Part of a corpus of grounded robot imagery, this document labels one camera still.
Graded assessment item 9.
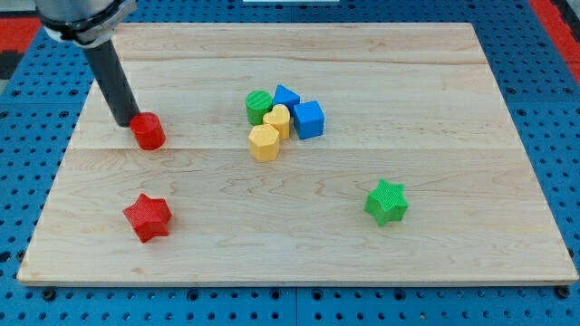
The yellow hexagon block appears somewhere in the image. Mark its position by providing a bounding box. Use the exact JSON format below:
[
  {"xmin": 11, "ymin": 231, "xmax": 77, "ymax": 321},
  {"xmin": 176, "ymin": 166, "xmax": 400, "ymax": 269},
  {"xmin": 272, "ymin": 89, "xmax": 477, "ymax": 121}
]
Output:
[{"xmin": 248, "ymin": 124, "xmax": 280, "ymax": 162}]

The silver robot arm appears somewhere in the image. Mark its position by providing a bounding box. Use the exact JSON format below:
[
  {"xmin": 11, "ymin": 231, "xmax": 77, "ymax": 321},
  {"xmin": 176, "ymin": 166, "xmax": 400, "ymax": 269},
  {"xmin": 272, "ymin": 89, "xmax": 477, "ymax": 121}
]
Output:
[{"xmin": 34, "ymin": 0, "xmax": 138, "ymax": 49}]

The blue triangular block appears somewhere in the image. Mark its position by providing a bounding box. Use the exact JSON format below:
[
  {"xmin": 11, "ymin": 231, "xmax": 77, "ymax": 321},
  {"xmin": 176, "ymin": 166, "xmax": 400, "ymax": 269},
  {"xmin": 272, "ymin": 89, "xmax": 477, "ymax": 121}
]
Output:
[{"xmin": 273, "ymin": 84, "xmax": 300, "ymax": 115}]

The green cylinder block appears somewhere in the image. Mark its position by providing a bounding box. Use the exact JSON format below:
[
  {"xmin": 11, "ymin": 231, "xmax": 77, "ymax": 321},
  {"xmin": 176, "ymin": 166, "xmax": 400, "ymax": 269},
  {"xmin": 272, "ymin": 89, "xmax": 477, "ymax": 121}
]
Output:
[{"xmin": 245, "ymin": 90, "xmax": 273, "ymax": 126}]

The blue cube block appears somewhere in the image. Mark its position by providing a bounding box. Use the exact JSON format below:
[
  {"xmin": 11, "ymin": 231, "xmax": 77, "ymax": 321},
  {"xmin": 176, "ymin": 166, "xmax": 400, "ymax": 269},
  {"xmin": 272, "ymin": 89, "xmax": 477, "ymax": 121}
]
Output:
[{"xmin": 294, "ymin": 101, "xmax": 324, "ymax": 139}]

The red star block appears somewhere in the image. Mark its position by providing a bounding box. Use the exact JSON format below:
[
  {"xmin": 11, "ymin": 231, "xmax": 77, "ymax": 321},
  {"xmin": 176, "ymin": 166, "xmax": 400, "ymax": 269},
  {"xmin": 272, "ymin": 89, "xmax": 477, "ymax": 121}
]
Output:
[{"xmin": 122, "ymin": 193, "xmax": 172, "ymax": 243}]

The green star block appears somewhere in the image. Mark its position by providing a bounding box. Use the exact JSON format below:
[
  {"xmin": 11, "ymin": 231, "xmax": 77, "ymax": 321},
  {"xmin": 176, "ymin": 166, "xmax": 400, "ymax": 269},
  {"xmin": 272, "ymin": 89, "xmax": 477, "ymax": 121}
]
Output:
[{"xmin": 364, "ymin": 178, "xmax": 409, "ymax": 226}]

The yellow heart block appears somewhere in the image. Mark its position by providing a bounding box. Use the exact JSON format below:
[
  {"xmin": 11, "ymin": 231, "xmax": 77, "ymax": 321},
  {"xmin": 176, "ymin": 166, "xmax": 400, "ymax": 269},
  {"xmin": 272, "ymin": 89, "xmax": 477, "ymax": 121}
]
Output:
[{"xmin": 263, "ymin": 104, "xmax": 291, "ymax": 140}]

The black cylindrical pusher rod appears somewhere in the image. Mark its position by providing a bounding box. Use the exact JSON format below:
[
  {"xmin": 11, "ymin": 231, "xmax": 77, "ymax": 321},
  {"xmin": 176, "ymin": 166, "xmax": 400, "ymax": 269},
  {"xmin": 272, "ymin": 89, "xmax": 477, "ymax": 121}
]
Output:
[{"xmin": 83, "ymin": 40, "xmax": 140, "ymax": 127}]

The red cylinder block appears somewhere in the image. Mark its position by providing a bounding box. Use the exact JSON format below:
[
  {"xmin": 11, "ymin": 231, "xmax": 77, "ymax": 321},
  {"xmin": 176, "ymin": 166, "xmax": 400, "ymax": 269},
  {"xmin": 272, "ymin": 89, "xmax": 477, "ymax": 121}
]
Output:
[{"xmin": 130, "ymin": 112, "xmax": 166, "ymax": 150}]

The light wooden board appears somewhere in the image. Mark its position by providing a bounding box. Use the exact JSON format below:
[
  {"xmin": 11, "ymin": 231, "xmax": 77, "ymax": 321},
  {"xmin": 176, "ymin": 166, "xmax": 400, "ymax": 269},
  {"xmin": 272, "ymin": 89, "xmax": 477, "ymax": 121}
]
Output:
[{"xmin": 17, "ymin": 23, "xmax": 578, "ymax": 287}]

